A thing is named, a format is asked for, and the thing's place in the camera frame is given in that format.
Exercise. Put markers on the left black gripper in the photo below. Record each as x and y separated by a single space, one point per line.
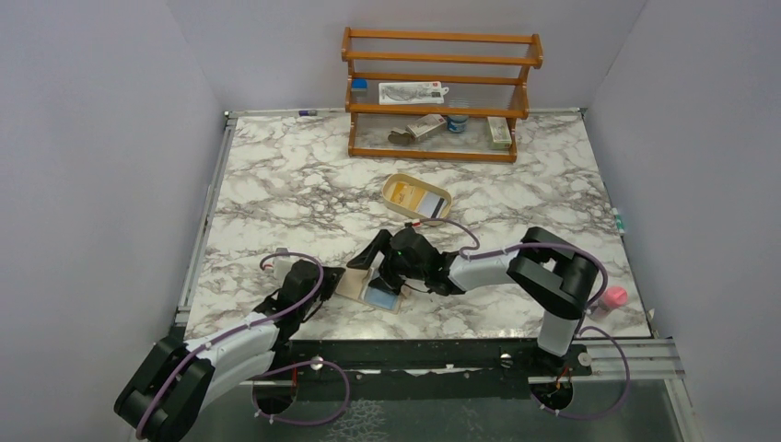
332 275

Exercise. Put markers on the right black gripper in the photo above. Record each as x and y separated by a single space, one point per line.
367 258

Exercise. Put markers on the beige leather card holder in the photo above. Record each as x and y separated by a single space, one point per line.
354 285

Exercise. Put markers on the light blue card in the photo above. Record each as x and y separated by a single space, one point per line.
381 299

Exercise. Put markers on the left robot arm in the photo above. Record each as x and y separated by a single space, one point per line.
177 379

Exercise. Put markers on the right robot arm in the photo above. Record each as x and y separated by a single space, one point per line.
555 273

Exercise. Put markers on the grey cards in tray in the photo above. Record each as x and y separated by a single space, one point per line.
431 206

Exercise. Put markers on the beige oval tray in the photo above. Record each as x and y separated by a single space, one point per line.
430 188

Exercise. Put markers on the white staples box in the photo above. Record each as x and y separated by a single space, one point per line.
426 125

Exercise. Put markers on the blue lidded small jar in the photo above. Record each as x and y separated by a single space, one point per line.
457 123

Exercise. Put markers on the orange wooden shelf rack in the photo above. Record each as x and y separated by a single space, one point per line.
449 96

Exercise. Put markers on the green white small box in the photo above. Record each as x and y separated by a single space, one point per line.
499 133

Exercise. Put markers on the packaged protractor set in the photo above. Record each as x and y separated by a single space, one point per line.
412 93

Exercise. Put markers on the blue grey eraser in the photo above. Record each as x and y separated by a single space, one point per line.
358 89

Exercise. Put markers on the pink cup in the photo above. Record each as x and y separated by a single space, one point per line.
614 297

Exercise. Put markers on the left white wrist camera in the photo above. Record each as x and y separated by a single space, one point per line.
282 264

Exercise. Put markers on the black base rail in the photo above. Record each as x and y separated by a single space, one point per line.
400 370

